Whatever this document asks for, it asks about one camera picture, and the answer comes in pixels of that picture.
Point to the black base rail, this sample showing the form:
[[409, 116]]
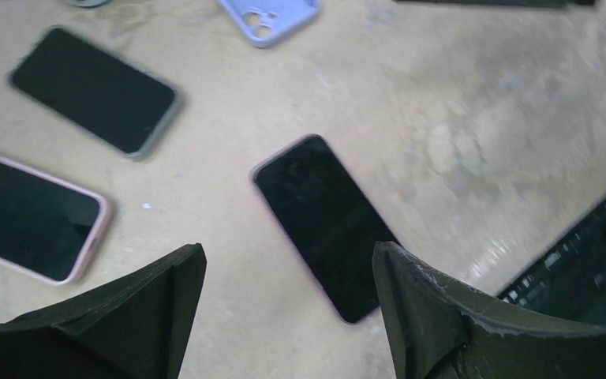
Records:
[[569, 280]]

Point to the small black phone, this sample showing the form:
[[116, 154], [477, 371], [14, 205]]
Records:
[[50, 228]]

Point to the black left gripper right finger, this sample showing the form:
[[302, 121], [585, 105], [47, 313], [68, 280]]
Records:
[[439, 327]]

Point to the purple phone black screen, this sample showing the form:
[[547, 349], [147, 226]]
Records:
[[329, 220]]

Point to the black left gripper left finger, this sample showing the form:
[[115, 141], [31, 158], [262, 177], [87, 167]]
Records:
[[137, 326]]

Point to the phone in pink case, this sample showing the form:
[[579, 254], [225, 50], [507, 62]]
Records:
[[99, 91]]

